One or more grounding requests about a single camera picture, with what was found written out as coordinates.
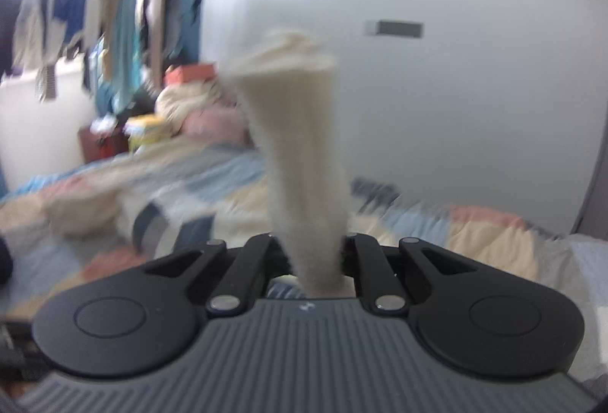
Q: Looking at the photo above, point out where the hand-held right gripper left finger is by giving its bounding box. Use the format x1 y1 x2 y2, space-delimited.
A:
142 235 288 317

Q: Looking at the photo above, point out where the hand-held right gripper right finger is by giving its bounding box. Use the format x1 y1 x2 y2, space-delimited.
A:
338 233 480 317

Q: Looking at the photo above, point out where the row of hanging clothes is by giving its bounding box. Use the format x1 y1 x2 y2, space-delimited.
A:
0 0 208 106

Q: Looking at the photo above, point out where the patchwork quilt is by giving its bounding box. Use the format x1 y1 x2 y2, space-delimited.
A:
0 142 608 395

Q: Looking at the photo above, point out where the pink pillow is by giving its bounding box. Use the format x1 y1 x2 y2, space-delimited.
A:
183 106 253 146

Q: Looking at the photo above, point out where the stack of yellow folded cloths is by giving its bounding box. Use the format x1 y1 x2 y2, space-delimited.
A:
124 115 168 152

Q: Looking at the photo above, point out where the cream blanket pile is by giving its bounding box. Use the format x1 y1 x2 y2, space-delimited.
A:
156 81 244 135

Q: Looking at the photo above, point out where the dark red nightstand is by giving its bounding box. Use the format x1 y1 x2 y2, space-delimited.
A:
78 125 130 163

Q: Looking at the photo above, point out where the orange box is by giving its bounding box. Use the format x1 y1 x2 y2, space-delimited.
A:
164 64 218 86

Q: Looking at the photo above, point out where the grey door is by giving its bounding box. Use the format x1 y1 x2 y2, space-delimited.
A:
570 128 608 239

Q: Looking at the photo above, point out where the grey wall switch box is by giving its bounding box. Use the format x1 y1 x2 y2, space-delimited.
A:
365 20 424 40

